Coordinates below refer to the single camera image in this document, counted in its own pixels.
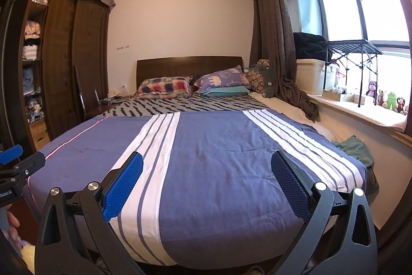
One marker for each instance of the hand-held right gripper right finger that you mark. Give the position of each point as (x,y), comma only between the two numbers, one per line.
(289,188)

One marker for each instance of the white storage box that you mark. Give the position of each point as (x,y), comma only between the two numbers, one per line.
(310,77)

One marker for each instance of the green roller blind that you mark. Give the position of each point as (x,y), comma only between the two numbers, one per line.
(305,1)

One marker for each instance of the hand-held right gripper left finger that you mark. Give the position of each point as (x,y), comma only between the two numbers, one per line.
(125,188)

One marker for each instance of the dark wooden headboard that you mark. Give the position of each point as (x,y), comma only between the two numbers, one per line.
(180,67)

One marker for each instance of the black folding table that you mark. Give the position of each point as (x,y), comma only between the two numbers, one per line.
(352,48)

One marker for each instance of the plaid pillow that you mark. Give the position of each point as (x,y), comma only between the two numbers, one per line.
(164,86)

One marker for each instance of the zebra striped bed sheet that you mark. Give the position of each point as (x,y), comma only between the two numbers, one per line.
(180,106)

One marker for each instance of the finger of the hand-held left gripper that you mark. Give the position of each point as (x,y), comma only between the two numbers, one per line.
(11,155)
(27,165)

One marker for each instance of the brown bear plush toy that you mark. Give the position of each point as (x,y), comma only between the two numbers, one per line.
(381,97)

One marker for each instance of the small beige box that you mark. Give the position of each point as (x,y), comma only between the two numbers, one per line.
(338,96)

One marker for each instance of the dark wooden wardrobe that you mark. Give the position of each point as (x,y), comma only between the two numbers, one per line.
(61,68)

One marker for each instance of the purple monkey plush toy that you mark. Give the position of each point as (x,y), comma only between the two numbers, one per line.
(372,88)

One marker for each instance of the blue white striped blanket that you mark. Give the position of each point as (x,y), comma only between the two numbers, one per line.
(209,165)

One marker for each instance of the teal pillow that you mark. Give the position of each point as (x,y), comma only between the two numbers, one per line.
(225,92)

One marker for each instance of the person's left hand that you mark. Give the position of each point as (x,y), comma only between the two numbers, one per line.
(13,223)

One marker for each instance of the dark wooden nightstand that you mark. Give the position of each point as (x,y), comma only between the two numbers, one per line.
(103,107)

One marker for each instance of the yellow fluffy blanket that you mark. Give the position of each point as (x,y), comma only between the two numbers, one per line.
(28,259)

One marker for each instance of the black padded jacket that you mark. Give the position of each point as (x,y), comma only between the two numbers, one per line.
(310,44)

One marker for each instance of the brown patterned cushion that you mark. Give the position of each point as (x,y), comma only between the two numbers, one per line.
(257,73)

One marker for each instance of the dark monkey plush toy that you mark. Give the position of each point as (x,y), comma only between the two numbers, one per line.
(401,105)

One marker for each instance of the green frog plush toy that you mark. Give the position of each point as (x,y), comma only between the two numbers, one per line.
(392,100)

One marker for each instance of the brown curtain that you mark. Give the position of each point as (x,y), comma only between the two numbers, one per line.
(273,36)

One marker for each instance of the purple elephant print pillow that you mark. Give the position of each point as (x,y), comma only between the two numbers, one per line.
(222,78)

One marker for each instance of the green towel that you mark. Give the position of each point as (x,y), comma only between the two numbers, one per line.
(350,149)

